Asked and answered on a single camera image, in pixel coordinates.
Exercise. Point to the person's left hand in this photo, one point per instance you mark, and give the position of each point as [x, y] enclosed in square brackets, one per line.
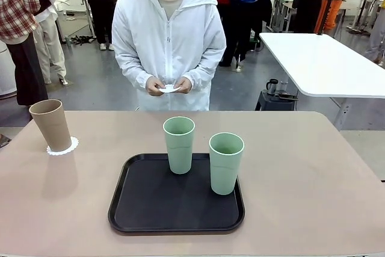
[185, 85]

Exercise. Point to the person's right hand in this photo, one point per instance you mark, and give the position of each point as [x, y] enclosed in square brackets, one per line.
[154, 86]

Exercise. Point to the white scalloped paper coaster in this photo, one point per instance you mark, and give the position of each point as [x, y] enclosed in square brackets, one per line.
[169, 89]
[75, 144]

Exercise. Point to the green tall plastic cup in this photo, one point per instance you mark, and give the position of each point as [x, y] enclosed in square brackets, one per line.
[224, 175]
[179, 154]

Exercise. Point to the brown tall plastic cup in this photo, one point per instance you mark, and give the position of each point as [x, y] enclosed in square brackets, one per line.
[54, 130]

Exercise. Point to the person's left forearm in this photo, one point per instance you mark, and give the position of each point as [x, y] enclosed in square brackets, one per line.
[204, 70]

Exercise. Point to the person's right forearm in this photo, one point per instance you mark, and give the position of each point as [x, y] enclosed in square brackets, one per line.
[132, 73]

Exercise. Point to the person in white jacket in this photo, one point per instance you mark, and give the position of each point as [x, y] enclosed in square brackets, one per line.
[150, 28]

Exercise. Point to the person in red shirt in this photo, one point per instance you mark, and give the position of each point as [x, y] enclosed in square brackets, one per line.
[231, 28]

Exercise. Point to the black and silver mug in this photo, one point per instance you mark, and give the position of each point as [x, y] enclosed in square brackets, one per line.
[272, 86]

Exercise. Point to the dark grey step stool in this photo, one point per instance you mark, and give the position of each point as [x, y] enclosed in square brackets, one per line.
[275, 103]

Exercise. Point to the person in black clothes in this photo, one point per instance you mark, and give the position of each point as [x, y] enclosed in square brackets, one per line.
[99, 7]

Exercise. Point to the black tools on stool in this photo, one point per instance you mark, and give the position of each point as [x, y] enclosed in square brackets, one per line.
[288, 96]

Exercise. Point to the person in white trousers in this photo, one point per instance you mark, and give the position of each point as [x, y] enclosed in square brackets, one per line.
[51, 43]

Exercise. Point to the black plastic serving tray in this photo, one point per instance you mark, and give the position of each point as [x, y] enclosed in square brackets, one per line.
[165, 203]

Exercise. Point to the white rounded table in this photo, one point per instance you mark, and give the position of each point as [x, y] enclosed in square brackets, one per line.
[325, 64]

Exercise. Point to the white round machine base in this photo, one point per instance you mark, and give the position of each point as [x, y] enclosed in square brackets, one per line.
[6, 70]

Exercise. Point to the white table leg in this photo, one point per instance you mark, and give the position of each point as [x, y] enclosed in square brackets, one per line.
[343, 112]

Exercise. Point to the person in plaid shirt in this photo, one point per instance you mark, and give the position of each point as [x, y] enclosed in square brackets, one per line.
[15, 4]

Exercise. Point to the black vertical pole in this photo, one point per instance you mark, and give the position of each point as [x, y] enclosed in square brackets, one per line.
[328, 1]

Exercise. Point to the person in grey trousers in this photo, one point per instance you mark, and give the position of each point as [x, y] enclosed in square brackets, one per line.
[377, 34]

